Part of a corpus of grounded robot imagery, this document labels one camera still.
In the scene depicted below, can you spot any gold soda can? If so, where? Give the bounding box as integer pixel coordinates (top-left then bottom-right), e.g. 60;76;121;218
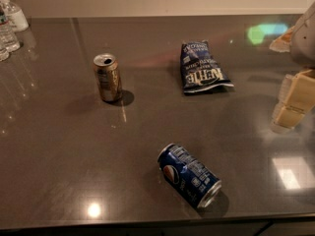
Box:
94;53;122;102

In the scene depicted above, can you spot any blue chips bag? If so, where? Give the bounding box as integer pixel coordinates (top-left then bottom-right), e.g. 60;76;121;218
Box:
180;40;234;94

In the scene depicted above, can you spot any white pump sanitizer bottle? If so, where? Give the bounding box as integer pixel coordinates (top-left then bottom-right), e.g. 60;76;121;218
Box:
0;0;29;32

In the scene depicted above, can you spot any clear water bottle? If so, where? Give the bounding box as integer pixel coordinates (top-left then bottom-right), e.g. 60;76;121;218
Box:
0;8;21;52

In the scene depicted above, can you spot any clear plastic bottle at edge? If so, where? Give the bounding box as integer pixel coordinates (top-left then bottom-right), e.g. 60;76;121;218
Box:
0;39;9;61

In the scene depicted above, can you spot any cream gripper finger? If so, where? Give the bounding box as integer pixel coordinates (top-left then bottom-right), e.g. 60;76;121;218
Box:
271;69;315;134
269;27;293;53

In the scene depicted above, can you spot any blue pepsi can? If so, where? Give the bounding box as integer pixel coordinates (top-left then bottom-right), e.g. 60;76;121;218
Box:
157;144;221;209

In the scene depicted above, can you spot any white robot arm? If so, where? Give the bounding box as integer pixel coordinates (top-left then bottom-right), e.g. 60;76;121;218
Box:
270;2;315;134

